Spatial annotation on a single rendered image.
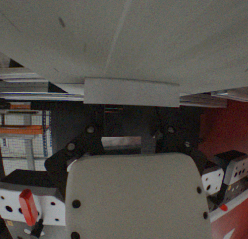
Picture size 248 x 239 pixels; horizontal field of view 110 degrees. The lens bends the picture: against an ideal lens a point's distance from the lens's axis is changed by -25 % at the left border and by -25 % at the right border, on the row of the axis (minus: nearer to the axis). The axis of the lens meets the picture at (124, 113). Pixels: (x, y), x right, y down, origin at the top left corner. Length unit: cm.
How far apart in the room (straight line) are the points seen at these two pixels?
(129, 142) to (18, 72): 24
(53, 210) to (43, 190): 4
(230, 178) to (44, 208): 49
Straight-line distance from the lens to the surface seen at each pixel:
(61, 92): 22
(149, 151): 86
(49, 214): 28
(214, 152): 111
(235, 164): 47
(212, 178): 38
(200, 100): 69
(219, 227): 66
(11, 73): 26
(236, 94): 45
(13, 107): 207
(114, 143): 24
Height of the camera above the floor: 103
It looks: 2 degrees up
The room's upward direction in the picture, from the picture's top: 178 degrees counter-clockwise
